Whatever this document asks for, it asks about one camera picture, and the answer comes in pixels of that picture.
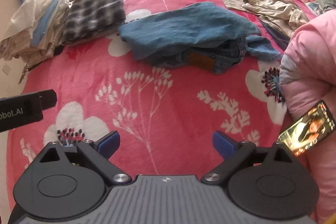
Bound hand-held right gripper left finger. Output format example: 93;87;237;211
39;131;132;185

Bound smartphone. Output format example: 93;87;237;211
278;100;336;157

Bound folded plaid shirt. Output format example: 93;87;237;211
63;0;126;43

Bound blue denim jeans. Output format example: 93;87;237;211
118;2;282;62

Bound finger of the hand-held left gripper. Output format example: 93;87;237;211
39;89;57;110

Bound grey-blue cloth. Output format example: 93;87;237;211
306;0;336;16

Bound light blue studded jeans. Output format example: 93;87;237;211
147;39;248;75

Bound crumpled beige garment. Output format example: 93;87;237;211
280;9;336;224

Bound stack of folded light clothes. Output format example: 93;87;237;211
0;0;70;67

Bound pink floral blanket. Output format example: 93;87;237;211
7;0;315;214

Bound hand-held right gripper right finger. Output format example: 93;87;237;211
201;131;298;185

